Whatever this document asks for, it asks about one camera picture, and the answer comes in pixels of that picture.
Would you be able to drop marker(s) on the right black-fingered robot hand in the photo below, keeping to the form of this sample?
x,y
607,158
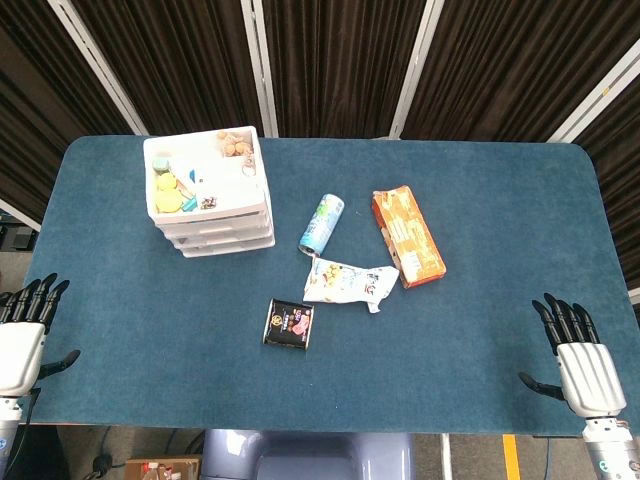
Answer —
x,y
590,375

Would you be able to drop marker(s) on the left black-fingered robot hand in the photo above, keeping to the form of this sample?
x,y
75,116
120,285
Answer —
x,y
20,355

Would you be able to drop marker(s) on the clear drawer with marker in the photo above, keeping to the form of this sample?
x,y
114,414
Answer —
x,y
225,250

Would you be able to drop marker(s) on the clear drawer with small items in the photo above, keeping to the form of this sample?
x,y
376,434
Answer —
x,y
220,238

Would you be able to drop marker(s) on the white plastic drawer organizer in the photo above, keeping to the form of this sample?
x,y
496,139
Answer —
x,y
225,172

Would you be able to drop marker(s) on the brown cardboard box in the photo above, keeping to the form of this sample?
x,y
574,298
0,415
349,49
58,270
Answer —
x,y
160,470

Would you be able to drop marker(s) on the blue felt table cover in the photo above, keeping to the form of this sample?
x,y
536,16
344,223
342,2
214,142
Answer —
x,y
400,360

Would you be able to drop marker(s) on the dark brown curtain panel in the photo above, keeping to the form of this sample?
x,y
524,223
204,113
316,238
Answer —
x,y
340,65
620,165
180,60
510,65
40,100

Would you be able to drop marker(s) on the large yellow round sponge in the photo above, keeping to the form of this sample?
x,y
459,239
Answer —
x,y
168,201

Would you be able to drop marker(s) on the small yellow round sponge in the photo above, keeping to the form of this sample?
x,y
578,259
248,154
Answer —
x,y
165,181

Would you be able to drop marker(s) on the teal small block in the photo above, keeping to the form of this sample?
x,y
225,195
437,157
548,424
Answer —
x,y
190,205

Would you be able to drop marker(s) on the orange cardboard snack box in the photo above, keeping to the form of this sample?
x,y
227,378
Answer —
x,y
407,235

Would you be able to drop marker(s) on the green round sponge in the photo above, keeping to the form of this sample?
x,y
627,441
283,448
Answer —
x,y
161,165

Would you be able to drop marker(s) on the dark binder clips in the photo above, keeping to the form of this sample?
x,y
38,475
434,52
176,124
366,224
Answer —
x,y
208,202

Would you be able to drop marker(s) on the white crumpled snack bag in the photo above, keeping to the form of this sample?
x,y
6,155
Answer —
x,y
345,285

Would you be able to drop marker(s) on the black luncheon meat tin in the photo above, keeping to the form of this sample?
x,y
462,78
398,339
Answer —
x,y
287,324

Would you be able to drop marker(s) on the blue-grey robot torso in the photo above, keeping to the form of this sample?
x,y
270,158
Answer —
x,y
310,455

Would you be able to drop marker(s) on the blue drink can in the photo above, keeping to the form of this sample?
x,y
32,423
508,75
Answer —
x,y
321,225

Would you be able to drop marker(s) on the white partition frame post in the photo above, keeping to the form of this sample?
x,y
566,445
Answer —
x,y
415,70
100,70
261,70
595,97

